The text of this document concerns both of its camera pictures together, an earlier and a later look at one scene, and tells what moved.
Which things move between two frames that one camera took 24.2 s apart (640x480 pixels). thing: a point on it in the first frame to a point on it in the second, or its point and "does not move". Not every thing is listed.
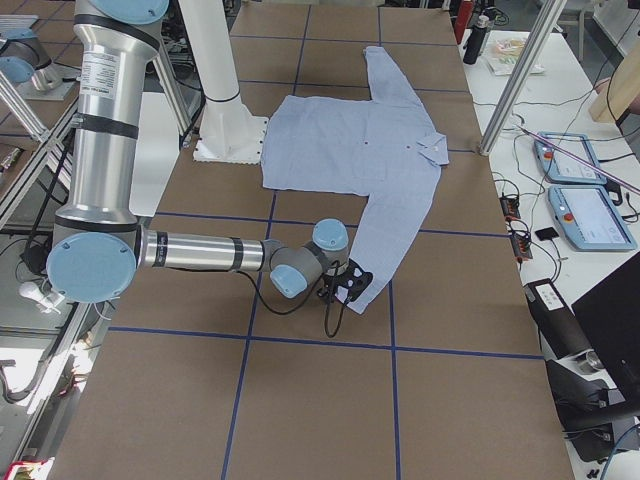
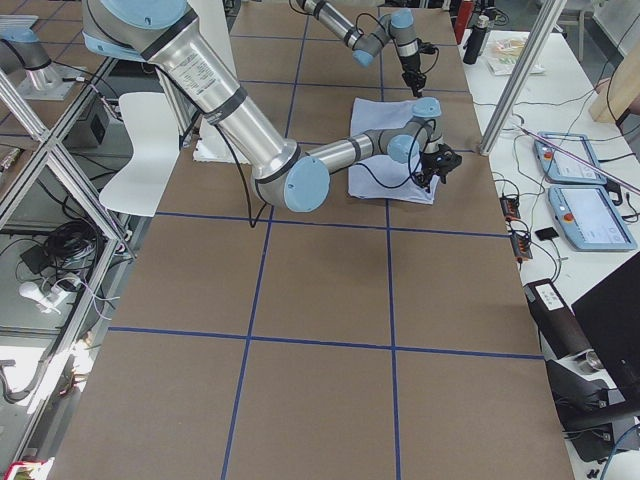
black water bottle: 476,40 does not move
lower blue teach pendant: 590,218 does not move
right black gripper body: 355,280 to 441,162
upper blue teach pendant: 563,168 does not move
